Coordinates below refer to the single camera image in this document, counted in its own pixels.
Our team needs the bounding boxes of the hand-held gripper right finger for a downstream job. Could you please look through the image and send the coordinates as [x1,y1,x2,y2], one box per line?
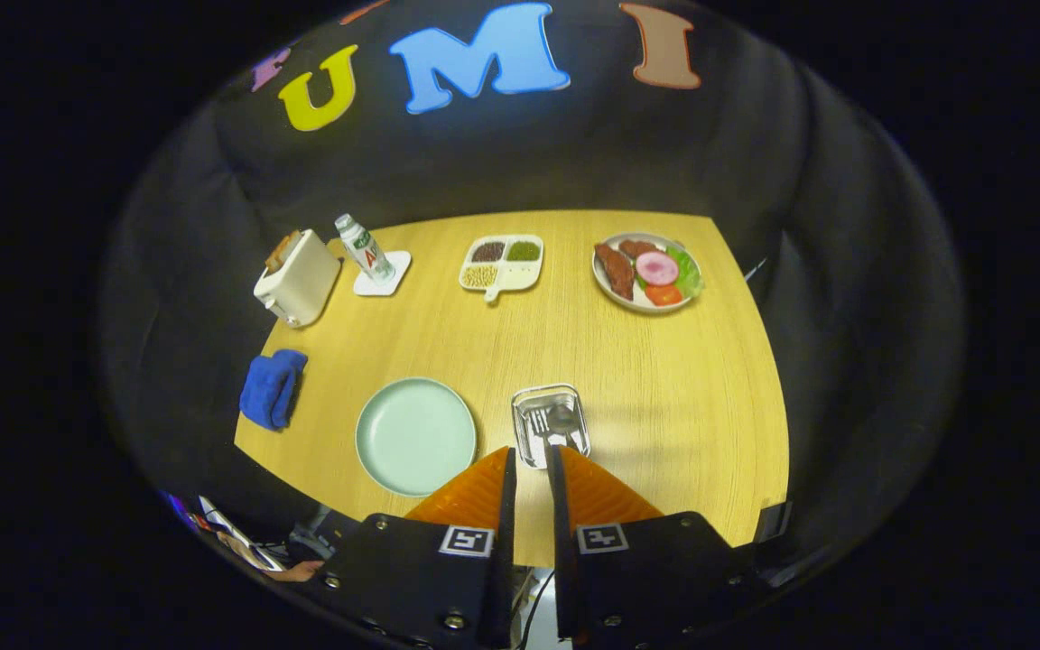
[545,444,760,650]

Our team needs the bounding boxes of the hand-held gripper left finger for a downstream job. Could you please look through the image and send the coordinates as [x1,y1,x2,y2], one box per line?
[308,446,518,650]

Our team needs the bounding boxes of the wooden-handled metal spoon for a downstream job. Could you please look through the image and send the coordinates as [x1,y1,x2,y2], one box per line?
[545,404,580,450]

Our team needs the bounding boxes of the green round plate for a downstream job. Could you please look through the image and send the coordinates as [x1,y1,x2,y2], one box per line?
[355,376,478,498]

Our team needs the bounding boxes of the white plate of food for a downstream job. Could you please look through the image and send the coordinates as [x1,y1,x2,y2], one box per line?
[592,232,704,314]

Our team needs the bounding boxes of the white divided dish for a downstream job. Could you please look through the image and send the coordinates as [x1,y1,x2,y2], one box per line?
[459,235,545,303]

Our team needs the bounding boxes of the white printed board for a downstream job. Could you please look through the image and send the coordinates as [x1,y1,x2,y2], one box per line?
[198,495,286,572]

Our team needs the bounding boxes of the long brown meat slice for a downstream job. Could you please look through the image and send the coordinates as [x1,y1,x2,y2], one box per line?
[595,244,636,302]

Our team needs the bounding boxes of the blue folded towel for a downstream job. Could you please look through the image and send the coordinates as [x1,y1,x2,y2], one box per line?
[239,348,309,432]

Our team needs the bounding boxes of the white square coaster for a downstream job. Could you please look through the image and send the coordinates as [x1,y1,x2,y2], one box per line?
[353,250,413,297]

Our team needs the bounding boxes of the pink ham slice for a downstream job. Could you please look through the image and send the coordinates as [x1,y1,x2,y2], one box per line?
[636,251,680,286]

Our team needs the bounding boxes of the green lettuce leaf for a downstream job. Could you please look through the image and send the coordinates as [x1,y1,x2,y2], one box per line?
[669,246,704,299]

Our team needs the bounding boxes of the small clear drink bottle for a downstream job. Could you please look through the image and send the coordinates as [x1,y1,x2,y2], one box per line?
[334,213,396,284]

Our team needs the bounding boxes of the lit computer screen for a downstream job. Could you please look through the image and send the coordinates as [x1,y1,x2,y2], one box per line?
[159,490,205,534]

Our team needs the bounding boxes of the white toaster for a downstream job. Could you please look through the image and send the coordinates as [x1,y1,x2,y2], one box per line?
[254,228,342,328]

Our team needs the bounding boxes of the toast slice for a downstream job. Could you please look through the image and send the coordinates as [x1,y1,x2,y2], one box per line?
[265,229,302,274]

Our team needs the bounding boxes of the metal wire basket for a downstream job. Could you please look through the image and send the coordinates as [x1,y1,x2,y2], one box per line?
[511,384,591,470]

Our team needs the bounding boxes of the black table bracket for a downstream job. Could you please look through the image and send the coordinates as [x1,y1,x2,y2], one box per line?
[755,501,794,543]

